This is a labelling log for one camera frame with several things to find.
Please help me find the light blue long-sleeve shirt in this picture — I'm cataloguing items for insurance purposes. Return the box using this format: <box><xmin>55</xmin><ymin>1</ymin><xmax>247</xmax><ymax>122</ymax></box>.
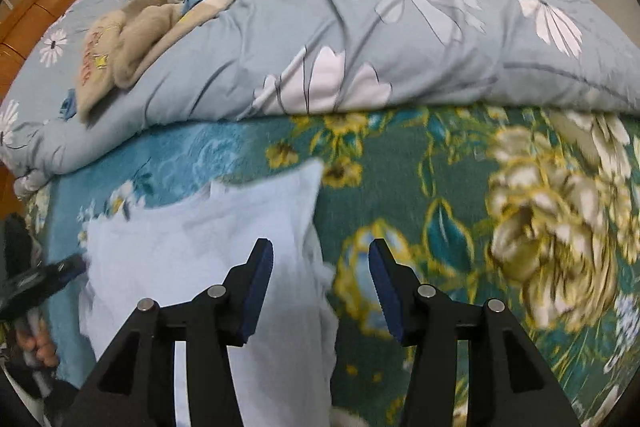
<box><xmin>79</xmin><ymin>159</ymin><xmax>338</xmax><ymax>426</ymax></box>

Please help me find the person's left hand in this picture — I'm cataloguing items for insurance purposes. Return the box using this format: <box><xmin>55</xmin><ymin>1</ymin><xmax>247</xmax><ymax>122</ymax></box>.
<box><xmin>15</xmin><ymin>317</ymin><xmax>60</xmax><ymax>369</ymax></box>

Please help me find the dark blue garment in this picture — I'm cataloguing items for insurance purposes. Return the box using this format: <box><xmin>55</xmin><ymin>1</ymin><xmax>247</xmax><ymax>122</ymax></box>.
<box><xmin>60</xmin><ymin>0</ymin><xmax>186</xmax><ymax>121</ymax></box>

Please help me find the teal floral bed blanket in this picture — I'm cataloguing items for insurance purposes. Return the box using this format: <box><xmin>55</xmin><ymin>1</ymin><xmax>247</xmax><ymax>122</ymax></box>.
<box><xmin>26</xmin><ymin>106</ymin><xmax>639</xmax><ymax>426</ymax></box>

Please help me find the beige fuzzy sweater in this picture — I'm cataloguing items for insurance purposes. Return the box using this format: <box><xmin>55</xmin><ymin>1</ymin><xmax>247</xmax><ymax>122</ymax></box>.
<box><xmin>75</xmin><ymin>0</ymin><xmax>236</xmax><ymax>124</ymax></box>

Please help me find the orange wooden headboard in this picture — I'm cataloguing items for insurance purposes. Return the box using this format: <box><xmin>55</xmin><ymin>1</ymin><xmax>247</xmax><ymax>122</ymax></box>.
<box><xmin>0</xmin><ymin>0</ymin><xmax>101</xmax><ymax>208</ymax></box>

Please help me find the grey-blue floral duvet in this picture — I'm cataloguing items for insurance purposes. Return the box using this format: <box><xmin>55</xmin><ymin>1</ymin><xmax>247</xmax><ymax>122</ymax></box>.
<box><xmin>1</xmin><ymin>0</ymin><xmax>639</xmax><ymax>192</ymax></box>

